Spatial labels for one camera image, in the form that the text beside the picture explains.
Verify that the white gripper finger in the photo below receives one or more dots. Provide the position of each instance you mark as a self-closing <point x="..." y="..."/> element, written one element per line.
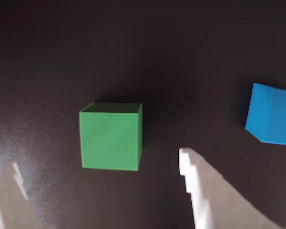
<point x="212" y="198"/>
<point x="13" y="202"/>

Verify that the green cube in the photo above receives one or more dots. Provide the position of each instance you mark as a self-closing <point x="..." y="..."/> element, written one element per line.
<point x="109" y="138"/>

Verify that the blue cube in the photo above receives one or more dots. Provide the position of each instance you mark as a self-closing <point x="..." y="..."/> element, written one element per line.
<point x="274" y="114"/>

